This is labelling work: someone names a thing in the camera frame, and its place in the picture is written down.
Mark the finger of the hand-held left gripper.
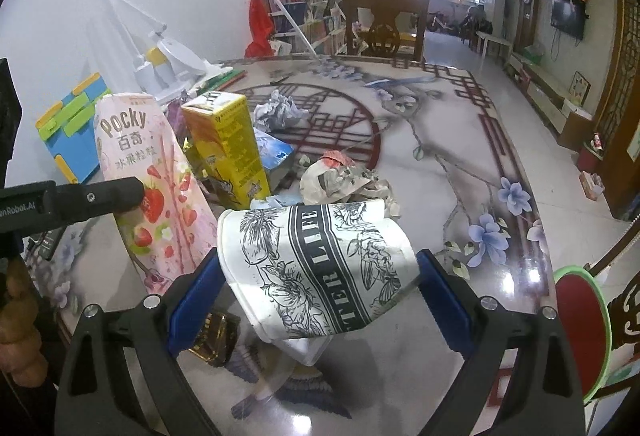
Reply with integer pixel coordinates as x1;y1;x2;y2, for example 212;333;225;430
42;176;147;223

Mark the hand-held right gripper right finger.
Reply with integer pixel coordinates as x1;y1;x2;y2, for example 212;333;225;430
415;248;586;436

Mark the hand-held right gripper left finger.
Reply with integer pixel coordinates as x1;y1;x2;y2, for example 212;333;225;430
54;256;236;436

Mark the pink snack bag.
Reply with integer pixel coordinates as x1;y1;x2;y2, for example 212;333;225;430
94;92;221;297

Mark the floral printed paper cup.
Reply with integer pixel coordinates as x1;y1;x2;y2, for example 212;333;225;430
217;198;418;367

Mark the red basin with green rim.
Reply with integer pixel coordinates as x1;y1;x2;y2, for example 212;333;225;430
552;266;612;404

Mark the paper with red print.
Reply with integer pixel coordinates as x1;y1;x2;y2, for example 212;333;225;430
299;149;402;219

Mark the person's left hand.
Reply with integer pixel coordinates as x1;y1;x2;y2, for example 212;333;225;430
0;260;52;388

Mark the gold foil wrapper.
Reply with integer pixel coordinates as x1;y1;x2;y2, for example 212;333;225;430
187;311;241;367

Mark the blue green yellow toy box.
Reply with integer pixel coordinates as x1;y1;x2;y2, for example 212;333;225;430
35;72;112;184

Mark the purple wrapper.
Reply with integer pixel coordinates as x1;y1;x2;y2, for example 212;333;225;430
165;98;193;151

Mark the yellow drink carton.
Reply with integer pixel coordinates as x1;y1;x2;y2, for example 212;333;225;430
180;90;272;211

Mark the white desk lamp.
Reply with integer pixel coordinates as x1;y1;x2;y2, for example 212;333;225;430
105;0;208;96

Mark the green ruler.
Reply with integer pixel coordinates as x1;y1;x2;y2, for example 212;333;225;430
192;70;247;95

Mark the carved wooden chair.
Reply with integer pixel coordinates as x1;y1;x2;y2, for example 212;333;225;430
585;211;640;397

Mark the white crumpled paper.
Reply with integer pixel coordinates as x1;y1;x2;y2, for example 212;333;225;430
251;89;311;133

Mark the red bucket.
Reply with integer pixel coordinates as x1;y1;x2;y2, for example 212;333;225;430
577;133;606;174

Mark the television cabinet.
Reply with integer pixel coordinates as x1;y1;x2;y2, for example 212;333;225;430
505;50;596;149

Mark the red cloth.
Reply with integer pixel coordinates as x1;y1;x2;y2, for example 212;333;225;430
244;0;288;59

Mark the wooden lattice partition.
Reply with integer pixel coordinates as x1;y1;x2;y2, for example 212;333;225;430
595;0;640;221

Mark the white pole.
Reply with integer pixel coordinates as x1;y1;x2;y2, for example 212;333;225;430
264;0;322;62

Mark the bookshelf with books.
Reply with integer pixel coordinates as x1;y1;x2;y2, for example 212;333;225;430
270;0;348;56

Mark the wooden armchair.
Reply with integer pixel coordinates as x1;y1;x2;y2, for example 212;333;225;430
342;0;431;62

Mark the small bicycle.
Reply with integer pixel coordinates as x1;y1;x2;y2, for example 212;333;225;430
427;10;458;34

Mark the diamond patterned frame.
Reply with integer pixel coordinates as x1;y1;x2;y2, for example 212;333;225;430
568;70;592;106

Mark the wall television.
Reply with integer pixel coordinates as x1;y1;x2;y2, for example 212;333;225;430
550;0;586;41

